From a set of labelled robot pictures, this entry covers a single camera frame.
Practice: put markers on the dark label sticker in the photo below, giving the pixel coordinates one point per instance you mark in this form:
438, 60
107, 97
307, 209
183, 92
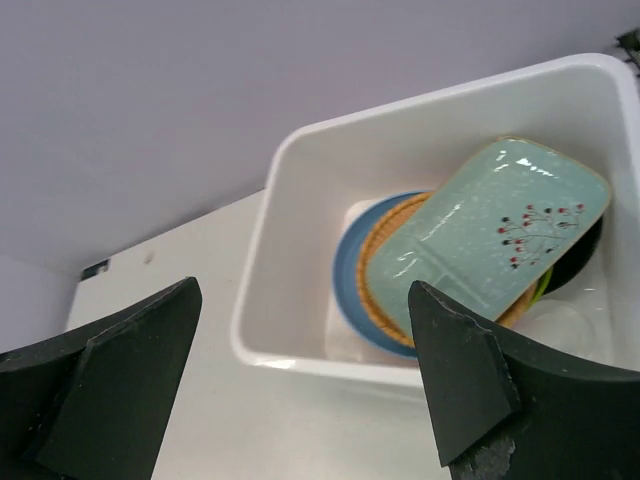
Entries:
96, 269

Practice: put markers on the black round plate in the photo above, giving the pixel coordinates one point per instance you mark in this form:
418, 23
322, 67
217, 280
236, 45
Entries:
576, 258

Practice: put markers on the green round plate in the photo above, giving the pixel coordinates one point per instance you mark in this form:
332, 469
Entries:
541, 286

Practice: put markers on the white plastic bin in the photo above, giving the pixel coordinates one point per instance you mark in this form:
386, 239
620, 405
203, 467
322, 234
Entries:
585, 105

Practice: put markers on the blue round plate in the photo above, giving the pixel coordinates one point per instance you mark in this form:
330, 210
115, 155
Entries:
362, 237

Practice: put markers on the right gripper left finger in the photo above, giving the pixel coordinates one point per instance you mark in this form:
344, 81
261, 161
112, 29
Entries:
95, 401

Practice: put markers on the teal rectangular ceramic plate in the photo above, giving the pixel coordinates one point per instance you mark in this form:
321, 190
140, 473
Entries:
554, 198

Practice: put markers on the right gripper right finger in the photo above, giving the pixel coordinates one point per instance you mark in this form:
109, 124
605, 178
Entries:
504, 406

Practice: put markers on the orange woven round plate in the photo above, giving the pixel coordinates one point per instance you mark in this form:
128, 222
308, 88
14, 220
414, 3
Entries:
451, 244

